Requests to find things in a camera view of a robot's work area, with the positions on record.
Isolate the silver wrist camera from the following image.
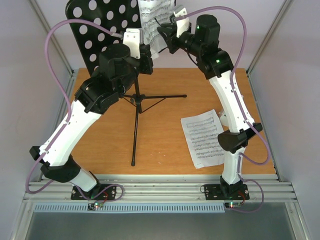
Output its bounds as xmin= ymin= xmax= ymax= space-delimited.
xmin=170 ymin=5 xmax=190 ymax=38
xmin=122 ymin=28 xmax=144 ymax=59

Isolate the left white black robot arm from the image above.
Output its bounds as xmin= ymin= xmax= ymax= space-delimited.
xmin=29 ymin=43 xmax=153 ymax=199

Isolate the white metronome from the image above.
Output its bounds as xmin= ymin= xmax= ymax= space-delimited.
xmin=218 ymin=110 xmax=229 ymax=127

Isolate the small circuit board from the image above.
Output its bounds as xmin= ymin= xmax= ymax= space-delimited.
xmin=87 ymin=202 xmax=104 ymax=211
xmin=224 ymin=201 xmax=242 ymax=209

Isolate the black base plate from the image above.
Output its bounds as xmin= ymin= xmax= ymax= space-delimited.
xmin=70 ymin=184 xmax=123 ymax=201
xmin=203 ymin=184 xmax=250 ymax=201

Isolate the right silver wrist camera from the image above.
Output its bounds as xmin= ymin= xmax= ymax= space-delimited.
xmin=170 ymin=5 xmax=190 ymax=38

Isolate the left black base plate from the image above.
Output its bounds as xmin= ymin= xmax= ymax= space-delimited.
xmin=70 ymin=184 xmax=123 ymax=201

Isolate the black music stand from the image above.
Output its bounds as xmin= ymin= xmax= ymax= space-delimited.
xmin=64 ymin=0 xmax=188 ymax=167

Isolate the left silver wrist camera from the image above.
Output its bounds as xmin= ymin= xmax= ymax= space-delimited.
xmin=122 ymin=28 xmax=144 ymax=59

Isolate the white sheet music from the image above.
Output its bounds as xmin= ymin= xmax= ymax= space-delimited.
xmin=180 ymin=109 xmax=225 ymax=169
xmin=137 ymin=0 xmax=176 ymax=60

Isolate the grey slotted cable duct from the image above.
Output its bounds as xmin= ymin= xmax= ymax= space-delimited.
xmin=33 ymin=202 xmax=225 ymax=214

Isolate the aluminium frame rail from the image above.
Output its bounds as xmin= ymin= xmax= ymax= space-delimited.
xmin=23 ymin=174 xmax=298 ymax=203

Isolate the left small circuit board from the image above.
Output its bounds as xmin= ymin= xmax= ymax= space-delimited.
xmin=87 ymin=202 xmax=104 ymax=211

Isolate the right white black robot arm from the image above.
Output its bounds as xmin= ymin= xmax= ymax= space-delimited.
xmin=157 ymin=14 xmax=263 ymax=199

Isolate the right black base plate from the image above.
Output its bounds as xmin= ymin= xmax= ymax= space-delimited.
xmin=203 ymin=184 xmax=250 ymax=201

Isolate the right small circuit board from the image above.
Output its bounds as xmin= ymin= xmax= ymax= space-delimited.
xmin=224 ymin=201 xmax=242 ymax=209

